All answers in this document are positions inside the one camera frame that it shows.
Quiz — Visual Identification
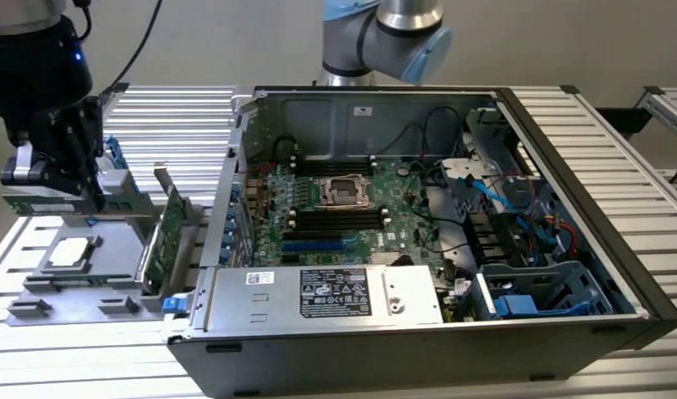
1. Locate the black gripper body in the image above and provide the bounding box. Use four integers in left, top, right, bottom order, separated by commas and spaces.
0, 14, 96, 147

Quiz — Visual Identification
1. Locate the green RAM stick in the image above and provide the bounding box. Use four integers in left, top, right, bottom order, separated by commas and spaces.
1, 191, 156, 218

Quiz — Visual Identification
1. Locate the grey disk drive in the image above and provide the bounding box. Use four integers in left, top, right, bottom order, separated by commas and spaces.
96, 167, 133, 195

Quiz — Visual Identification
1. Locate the grey parts rack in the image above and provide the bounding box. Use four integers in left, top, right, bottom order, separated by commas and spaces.
4, 198, 209, 328

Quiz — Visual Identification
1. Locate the silver CPU chip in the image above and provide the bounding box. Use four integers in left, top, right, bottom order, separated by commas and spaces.
45, 239, 94, 268

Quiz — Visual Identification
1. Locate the green graphics card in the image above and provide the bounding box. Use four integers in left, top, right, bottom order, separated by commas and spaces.
133, 163, 194, 297

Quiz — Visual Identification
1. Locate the blue case latch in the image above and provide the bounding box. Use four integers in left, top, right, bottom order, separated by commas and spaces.
161, 292, 190, 318

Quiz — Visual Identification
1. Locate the black expansion slot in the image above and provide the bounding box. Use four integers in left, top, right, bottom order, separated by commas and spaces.
281, 231, 344, 243

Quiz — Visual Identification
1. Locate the blue expansion slot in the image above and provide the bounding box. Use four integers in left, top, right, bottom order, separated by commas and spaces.
280, 241, 344, 253

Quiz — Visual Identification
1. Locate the CPU socket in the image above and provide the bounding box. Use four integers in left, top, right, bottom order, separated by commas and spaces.
312, 175, 373, 209

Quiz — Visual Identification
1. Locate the grey power supply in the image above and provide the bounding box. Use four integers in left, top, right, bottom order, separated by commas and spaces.
202, 264, 446, 330

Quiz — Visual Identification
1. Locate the green motherboard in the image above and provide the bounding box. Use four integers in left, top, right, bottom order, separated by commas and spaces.
247, 160, 448, 269

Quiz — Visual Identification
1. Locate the silver heat sink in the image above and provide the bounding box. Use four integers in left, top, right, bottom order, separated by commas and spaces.
369, 252, 416, 268

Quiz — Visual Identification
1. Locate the black open PC case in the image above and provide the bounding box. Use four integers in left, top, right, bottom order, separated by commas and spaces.
161, 85, 677, 388

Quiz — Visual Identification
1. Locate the grey metal drive cage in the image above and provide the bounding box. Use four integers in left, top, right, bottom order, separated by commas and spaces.
442, 106, 542, 215

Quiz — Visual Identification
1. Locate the blue grey disk bay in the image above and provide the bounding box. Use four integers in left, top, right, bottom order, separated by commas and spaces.
475, 260, 620, 322

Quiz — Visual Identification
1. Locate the slatted metal side table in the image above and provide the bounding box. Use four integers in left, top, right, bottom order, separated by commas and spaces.
632, 85, 677, 151

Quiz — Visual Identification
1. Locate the blue disk wire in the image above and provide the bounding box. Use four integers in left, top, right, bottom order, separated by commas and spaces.
101, 133, 122, 171

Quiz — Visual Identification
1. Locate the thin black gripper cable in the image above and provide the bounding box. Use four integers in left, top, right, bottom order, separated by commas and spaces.
73, 0, 94, 43

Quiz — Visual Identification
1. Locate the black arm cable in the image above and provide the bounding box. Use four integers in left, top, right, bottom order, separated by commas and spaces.
100, 0, 165, 99

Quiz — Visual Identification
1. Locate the short black wire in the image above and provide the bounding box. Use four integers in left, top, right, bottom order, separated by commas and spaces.
272, 135, 299, 160

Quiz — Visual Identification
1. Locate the long black wire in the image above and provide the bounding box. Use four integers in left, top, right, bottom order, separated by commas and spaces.
403, 105, 464, 164

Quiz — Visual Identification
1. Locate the blue SATA wire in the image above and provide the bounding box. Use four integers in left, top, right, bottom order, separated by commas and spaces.
455, 175, 515, 214

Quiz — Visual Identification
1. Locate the red SATA wire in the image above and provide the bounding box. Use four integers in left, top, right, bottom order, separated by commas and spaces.
558, 221, 582, 259

